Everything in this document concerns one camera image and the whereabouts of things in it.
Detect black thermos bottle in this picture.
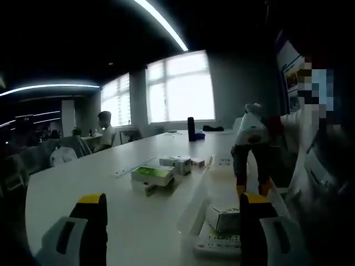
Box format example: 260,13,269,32
187,116,196,142

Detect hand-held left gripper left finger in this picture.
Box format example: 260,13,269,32
34,192,108,266

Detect curved ceiling light strip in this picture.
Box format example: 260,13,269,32
0,83,100,97

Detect green and white medicine box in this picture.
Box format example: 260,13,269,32
130,165,178,188

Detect white medicine box oval logo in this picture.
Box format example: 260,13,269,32
206,204,242,234

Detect clear acrylic strip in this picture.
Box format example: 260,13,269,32
111,156,156,178

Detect large bright window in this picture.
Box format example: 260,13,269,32
145,49,216,125

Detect white pillar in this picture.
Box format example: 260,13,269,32
61,99,77,139

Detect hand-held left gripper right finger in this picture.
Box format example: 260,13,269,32
240,192,309,266

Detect grey jacket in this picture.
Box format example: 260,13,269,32
26,136,93,170

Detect white office chair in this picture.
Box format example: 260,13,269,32
2,155,30,192

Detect dark green medicine box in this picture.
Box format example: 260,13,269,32
171,156,192,176

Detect white backpack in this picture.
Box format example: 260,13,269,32
49,146,79,167

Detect long ceiling light strip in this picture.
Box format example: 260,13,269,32
134,0,190,53

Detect clear plastic storage tray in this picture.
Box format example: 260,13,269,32
176,154,291,257

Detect window with blinds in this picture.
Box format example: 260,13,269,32
100,71,131,128

